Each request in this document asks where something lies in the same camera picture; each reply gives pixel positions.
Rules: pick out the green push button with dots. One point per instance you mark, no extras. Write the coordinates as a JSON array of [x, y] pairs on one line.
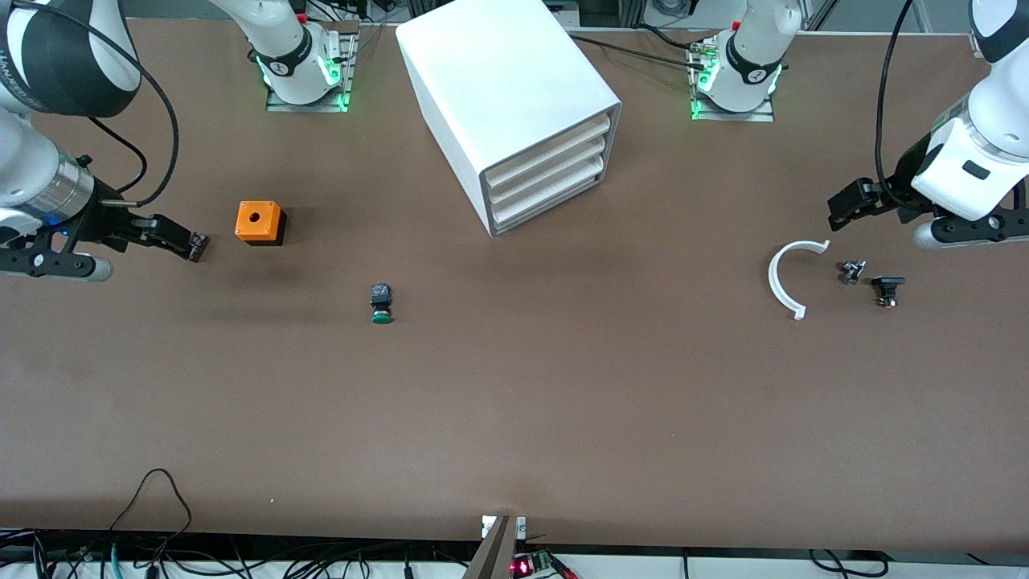
[[381, 310]]

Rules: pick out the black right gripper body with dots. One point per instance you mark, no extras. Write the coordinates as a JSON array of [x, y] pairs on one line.
[[98, 223]]

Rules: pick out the orange button box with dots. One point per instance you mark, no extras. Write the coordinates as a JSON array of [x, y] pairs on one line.
[[257, 219]]

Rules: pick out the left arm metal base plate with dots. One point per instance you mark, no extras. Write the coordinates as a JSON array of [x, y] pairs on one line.
[[727, 116]]

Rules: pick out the small grey metal part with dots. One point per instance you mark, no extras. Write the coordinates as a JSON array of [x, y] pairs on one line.
[[852, 272]]

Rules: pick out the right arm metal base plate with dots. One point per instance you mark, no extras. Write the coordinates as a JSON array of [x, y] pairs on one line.
[[347, 76]]

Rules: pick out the small black contact block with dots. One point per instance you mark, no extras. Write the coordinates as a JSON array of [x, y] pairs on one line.
[[201, 245]]

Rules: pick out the small black switch part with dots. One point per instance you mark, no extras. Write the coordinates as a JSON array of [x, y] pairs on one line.
[[887, 283]]

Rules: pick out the aluminium frame profile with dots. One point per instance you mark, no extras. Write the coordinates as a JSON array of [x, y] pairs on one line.
[[976, 42]]

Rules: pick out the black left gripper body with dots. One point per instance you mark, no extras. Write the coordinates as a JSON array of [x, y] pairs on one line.
[[907, 178]]

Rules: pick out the brown camera mount post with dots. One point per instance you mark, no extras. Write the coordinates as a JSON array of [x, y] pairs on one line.
[[494, 555]]

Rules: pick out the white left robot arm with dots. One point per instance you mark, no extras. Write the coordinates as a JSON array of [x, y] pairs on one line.
[[756, 56]]

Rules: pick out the circuit board with red light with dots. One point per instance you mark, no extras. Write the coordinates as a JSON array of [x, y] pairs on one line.
[[526, 567]]

